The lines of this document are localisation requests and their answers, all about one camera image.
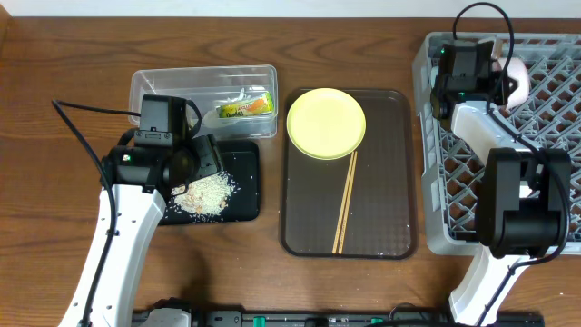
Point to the yellow plate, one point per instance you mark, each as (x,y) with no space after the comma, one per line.
(326,123)

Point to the wooden chopstick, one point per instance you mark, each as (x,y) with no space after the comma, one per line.
(338,222)
(344,212)

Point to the rice food waste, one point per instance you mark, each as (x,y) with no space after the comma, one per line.
(204,198)

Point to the green orange snack wrapper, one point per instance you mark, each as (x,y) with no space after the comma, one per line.
(253,106)

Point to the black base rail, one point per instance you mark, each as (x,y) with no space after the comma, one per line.
(175,312)

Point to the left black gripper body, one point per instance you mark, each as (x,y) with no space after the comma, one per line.
(207,157)

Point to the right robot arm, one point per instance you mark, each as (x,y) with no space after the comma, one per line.
(522,211)

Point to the black plastic tray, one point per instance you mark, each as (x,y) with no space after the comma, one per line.
(242,161)

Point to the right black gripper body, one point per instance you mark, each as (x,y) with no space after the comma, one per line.
(507,84)

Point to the brown serving tray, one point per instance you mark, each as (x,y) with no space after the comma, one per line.
(382,220)

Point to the white bowl with food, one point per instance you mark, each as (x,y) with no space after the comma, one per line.
(523,84)

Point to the grey dishwasher rack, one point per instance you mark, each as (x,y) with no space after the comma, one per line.
(452,172)

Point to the clear plastic waste bin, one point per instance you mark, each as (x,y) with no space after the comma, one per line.
(211,87)

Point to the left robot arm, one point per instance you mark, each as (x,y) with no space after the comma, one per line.
(137,177)

